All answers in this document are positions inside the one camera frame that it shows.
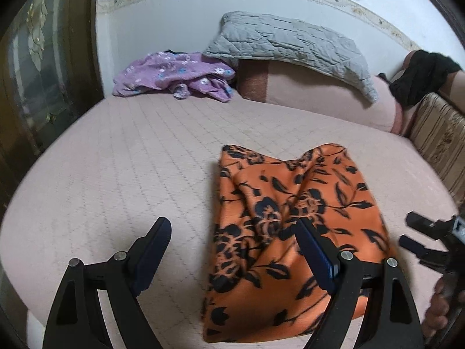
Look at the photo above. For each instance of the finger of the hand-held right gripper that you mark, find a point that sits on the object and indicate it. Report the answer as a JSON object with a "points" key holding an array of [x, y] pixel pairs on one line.
{"points": [[417, 221], [412, 243]]}

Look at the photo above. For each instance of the striped cushion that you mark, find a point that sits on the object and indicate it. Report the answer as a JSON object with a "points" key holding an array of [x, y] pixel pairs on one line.
{"points": [[441, 134]]}

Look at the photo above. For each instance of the pink bolster cushion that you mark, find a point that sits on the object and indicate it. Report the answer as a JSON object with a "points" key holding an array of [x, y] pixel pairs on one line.
{"points": [[327, 94]]}

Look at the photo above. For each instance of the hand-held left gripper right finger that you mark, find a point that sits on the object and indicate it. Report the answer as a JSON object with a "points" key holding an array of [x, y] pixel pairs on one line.
{"points": [[316, 254]]}

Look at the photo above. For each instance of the dark cloth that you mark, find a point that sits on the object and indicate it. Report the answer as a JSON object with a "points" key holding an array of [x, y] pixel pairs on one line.
{"points": [[421, 76]]}

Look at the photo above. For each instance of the wooden cabinet with glass door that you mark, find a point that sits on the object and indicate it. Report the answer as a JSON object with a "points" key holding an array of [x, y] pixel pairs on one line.
{"points": [[36, 98]]}

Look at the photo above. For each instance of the orange floral garment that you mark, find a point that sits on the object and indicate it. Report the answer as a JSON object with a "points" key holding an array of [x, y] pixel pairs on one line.
{"points": [[276, 203]]}

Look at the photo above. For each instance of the grey quilted pillow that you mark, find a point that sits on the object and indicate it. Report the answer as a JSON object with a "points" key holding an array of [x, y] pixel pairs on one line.
{"points": [[283, 40]]}

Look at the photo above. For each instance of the person's right hand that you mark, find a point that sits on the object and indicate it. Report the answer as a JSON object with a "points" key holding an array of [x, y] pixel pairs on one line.
{"points": [[437, 309]]}

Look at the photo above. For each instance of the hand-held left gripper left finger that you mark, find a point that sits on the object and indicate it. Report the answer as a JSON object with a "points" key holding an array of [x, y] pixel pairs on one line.
{"points": [[152, 254]]}

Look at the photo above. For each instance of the purple floral garment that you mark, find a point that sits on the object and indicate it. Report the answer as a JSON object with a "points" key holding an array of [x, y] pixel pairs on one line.
{"points": [[160, 72]]}

